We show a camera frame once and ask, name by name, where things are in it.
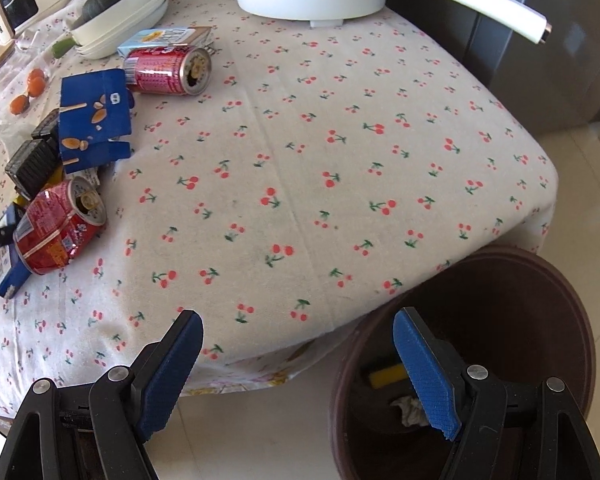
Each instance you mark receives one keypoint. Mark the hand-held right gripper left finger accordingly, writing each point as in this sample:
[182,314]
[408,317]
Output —
[170,375]

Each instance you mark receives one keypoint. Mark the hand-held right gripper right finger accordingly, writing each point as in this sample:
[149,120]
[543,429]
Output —
[425,375]

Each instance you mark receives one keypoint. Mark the crushed red drink can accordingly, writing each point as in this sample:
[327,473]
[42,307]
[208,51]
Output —
[50,235]

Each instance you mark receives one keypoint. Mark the brown plastic trash bin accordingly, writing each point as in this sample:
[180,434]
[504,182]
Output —
[505,320]

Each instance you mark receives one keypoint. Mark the light blue milk carton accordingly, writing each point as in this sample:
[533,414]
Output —
[155,39]

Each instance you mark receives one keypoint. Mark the white crumpled tissue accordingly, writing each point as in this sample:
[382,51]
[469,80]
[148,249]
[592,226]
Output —
[407,407]

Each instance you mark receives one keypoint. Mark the yellow wrapper piece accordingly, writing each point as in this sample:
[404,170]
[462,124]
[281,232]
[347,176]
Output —
[387,377]

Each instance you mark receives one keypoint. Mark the blue cardboard piece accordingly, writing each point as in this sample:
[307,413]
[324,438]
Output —
[12,280]

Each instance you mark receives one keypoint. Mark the black ribbed block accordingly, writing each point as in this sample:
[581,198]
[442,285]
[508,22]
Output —
[30,167]
[45,125]

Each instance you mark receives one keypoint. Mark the small orange tangerine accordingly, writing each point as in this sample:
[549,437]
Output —
[19,105]
[36,75]
[36,88]

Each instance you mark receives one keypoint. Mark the blue snack box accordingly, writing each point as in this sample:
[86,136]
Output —
[90,105]

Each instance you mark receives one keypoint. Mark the green cucumber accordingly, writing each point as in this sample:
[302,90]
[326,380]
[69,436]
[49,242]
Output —
[61,47]

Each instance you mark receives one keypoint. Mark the white ceramic plate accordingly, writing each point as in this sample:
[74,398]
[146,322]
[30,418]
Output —
[105,54]

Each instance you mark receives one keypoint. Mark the cherry print tablecloth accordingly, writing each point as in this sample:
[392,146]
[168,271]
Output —
[305,160]

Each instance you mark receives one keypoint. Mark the grey refrigerator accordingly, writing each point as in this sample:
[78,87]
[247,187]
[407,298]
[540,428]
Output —
[555,90]

